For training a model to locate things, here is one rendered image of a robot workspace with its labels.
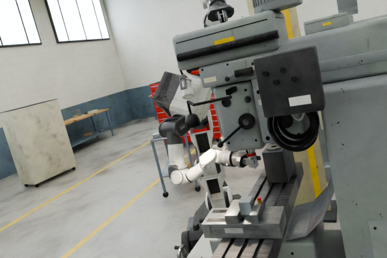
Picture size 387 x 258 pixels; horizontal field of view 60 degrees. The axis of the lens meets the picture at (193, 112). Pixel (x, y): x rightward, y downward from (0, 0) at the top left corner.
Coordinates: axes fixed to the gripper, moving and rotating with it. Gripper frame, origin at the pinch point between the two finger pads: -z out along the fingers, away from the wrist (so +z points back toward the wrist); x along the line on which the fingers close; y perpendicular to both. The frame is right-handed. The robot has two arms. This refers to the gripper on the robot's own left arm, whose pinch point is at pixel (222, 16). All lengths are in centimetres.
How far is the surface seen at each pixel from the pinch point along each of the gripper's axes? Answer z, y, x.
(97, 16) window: 1028, -373, 293
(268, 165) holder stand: -20, -85, -11
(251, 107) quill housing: -31.9, -29.4, -2.8
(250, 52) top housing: -24.2, -6.8, -6.1
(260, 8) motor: -14.9, 6.8, -13.8
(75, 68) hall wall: 826, -443, 372
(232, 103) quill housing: -27.3, -28.7, 4.8
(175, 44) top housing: -6.3, -4.9, 23.4
